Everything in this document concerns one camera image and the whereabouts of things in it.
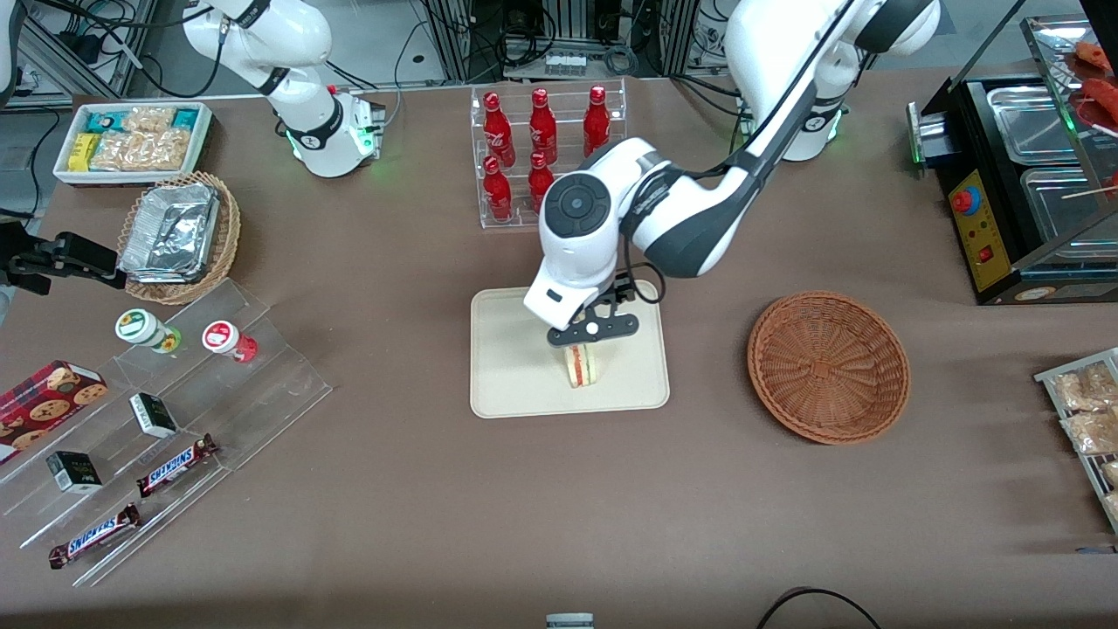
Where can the triangular sandwich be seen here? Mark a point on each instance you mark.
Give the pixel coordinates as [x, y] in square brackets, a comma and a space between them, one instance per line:
[583, 367]

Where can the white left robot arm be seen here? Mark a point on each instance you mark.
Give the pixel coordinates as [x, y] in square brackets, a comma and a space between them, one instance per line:
[690, 218]

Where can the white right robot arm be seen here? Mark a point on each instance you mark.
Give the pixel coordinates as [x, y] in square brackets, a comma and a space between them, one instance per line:
[297, 35]

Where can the beige plastic serving tray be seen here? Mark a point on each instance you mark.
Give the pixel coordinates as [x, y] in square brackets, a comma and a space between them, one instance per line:
[507, 367]

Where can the tan oval wicker basket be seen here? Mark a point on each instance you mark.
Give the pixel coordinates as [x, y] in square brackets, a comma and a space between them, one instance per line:
[229, 236]

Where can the brown round wicker basket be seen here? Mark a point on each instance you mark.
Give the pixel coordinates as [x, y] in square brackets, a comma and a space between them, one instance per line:
[825, 367]

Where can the tray of packaged snacks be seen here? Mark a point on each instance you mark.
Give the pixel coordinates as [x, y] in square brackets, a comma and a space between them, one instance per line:
[1048, 377]

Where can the green lid snack cup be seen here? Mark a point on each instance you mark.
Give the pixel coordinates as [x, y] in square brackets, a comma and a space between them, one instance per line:
[140, 327]

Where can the stack of foil trays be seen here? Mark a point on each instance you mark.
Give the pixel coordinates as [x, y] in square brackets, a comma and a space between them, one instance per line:
[170, 231]

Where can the clear acrylic bottle rack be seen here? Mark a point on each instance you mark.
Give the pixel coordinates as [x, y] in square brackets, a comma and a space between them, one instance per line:
[515, 218]

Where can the yellow snack packet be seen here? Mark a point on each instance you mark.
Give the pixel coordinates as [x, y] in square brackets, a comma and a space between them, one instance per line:
[83, 152]

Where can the red cola bottle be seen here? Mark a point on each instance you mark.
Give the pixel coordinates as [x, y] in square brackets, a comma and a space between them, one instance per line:
[538, 179]
[596, 118]
[542, 127]
[497, 194]
[498, 131]

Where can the clear bag of crackers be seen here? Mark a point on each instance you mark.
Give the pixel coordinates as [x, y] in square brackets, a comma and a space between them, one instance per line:
[148, 118]
[140, 150]

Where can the red chocolate cookie box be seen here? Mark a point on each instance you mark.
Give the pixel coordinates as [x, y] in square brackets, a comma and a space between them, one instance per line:
[39, 406]

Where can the teal snack packet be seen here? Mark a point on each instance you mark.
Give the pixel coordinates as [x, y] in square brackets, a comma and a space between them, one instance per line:
[105, 120]
[184, 119]

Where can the red lid snack cup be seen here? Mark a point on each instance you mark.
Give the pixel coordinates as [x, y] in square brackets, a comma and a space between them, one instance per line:
[223, 337]

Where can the white rectangular snack bin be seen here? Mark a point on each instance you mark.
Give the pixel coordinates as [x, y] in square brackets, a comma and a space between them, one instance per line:
[205, 140]

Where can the small black carton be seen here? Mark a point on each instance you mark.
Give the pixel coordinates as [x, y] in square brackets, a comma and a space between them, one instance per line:
[153, 415]
[74, 472]

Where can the clear acrylic stepped stand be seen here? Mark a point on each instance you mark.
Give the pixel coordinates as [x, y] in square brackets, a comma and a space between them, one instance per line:
[262, 384]

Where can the snickers chocolate bar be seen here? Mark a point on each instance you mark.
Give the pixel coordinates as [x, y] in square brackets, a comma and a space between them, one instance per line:
[92, 535]
[175, 465]

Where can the white power strip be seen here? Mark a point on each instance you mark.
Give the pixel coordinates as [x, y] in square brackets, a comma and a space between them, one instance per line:
[565, 65]

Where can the black food warmer machine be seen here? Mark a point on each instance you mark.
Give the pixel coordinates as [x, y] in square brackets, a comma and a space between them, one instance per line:
[983, 236]

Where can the steel warmer pan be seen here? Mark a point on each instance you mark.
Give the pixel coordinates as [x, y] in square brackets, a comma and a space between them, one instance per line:
[1066, 214]
[1031, 122]

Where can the clear bag of fried snacks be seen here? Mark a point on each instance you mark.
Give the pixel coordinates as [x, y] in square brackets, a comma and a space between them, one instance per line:
[1092, 432]
[1113, 507]
[1111, 473]
[1083, 389]

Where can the red sausage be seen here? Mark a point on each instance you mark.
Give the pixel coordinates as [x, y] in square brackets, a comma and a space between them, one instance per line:
[1093, 55]
[1105, 98]

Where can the aluminium frame rack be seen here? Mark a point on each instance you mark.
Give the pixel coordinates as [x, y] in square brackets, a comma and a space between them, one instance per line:
[87, 35]

